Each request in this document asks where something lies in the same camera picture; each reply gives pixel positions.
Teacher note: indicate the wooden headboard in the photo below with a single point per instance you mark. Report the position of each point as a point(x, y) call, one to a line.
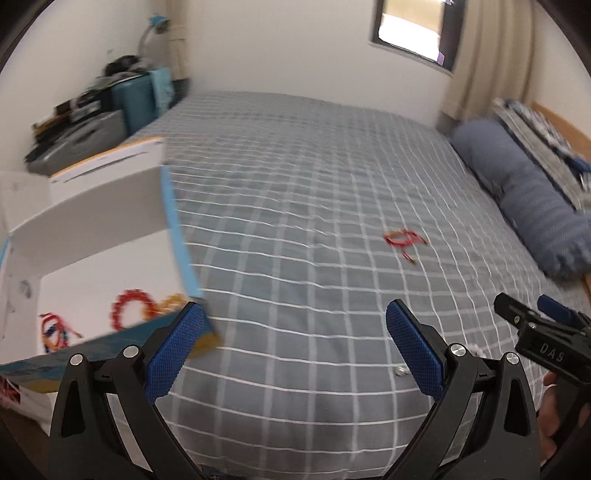
point(580, 142)

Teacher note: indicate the grey checked bed sheet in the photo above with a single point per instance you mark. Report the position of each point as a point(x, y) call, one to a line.
point(303, 220)

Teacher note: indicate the blue striped pillow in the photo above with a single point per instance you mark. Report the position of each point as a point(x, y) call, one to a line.
point(554, 233)

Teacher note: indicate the beige curtain left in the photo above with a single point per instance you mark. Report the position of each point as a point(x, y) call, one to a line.
point(176, 11)

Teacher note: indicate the red cord bracelet gold tube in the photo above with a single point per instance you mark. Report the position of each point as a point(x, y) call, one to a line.
point(55, 332)

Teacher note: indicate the teal suitcase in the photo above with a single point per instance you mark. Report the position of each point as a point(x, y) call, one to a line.
point(134, 98)

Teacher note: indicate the black items pile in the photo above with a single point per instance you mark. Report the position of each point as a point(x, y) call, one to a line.
point(95, 99)

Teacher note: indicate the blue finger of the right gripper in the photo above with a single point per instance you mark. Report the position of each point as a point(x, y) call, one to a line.
point(512, 311)
point(556, 311)

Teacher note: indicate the grey checked folded quilt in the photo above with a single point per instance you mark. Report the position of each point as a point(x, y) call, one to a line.
point(548, 148)

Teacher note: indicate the blue desk lamp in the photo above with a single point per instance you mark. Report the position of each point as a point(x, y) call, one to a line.
point(157, 25)

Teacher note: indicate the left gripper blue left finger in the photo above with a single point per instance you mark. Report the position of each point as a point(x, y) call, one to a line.
point(167, 348)

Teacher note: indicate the white cardboard box blue rim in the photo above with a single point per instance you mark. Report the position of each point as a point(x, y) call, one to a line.
point(98, 243)

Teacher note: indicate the dark framed window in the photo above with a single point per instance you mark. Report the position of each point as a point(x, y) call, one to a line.
point(428, 29)

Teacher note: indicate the right hand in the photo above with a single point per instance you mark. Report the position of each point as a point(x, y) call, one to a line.
point(548, 418)

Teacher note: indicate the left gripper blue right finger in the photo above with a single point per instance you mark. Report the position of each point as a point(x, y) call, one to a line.
point(421, 347)

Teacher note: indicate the beige curtain right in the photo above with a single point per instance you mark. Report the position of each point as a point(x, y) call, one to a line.
point(495, 58)

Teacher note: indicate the beige curtain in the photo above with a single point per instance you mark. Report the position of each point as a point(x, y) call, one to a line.
point(495, 58)
point(176, 11)

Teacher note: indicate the teal cloth on suitcase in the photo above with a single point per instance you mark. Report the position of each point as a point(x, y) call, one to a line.
point(163, 89)

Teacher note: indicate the grey hard case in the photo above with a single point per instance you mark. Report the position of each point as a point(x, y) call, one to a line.
point(90, 137)

